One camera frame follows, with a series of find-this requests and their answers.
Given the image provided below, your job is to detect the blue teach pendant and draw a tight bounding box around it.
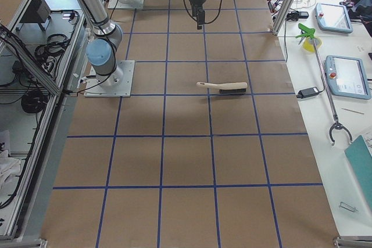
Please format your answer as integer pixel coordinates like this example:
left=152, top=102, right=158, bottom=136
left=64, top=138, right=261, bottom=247
left=325, top=55, right=371, bottom=100
left=314, top=3, right=353, bottom=34

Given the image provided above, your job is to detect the teal notebook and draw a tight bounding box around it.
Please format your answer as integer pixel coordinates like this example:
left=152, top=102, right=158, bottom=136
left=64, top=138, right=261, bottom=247
left=345, top=135, right=371, bottom=207

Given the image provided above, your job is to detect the yellow tape roll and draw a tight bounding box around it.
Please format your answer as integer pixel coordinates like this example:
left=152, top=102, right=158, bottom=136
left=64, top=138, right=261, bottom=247
left=302, top=37, right=322, bottom=53

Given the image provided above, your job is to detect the white hand brush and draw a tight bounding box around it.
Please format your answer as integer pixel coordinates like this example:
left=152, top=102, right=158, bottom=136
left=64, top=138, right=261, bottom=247
left=196, top=82, right=248, bottom=94

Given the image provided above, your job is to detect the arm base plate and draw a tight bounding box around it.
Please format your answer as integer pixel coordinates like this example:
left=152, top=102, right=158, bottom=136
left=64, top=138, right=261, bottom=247
left=108, top=0, right=144, bottom=10
left=84, top=60, right=135, bottom=98

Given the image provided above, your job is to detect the black power adapter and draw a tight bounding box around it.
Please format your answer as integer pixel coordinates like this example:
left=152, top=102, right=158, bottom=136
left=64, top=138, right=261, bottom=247
left=296, top=87, right=323, bottom=99

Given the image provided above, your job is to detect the green plastic clamp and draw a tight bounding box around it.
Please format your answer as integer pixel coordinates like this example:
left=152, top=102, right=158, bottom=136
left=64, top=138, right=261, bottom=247
left=295, top=23, right=316, bottom=45

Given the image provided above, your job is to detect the metal reacher grabber tool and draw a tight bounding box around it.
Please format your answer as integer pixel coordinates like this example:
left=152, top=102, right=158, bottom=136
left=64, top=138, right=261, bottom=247
left=314, top=42, right=353, bottom=146

